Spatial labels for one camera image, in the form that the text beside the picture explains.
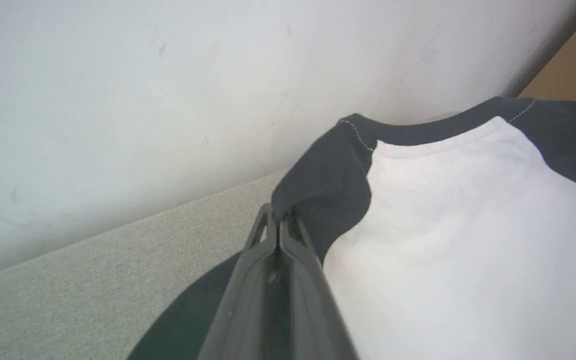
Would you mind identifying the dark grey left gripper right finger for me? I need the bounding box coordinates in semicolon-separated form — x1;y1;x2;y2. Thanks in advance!
278;214;359;360

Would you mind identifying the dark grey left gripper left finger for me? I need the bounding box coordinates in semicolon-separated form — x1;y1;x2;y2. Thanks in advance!
198;203;279;360

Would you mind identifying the white and black raglan shirt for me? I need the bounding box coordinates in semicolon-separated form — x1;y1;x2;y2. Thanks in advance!
128;96;576;360

